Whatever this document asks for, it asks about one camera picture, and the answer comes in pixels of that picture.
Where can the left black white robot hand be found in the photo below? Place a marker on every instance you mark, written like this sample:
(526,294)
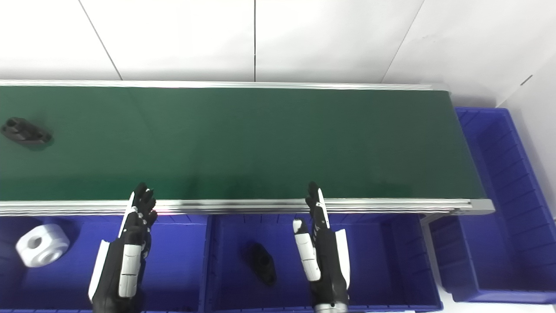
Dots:
(115,265)

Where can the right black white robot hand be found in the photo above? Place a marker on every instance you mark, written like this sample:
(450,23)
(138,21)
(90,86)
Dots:
(326,261)

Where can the black flange part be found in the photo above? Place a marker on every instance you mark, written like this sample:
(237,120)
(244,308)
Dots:
(260,263)
(24,131)

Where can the white block part with hole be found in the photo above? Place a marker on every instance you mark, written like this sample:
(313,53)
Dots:
(47,248)

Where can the green conveyor belt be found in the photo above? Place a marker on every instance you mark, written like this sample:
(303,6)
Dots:
(243,206)
(260,143)

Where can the large blue plastic bin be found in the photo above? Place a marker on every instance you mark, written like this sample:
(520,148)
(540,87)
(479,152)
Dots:
(508,217)

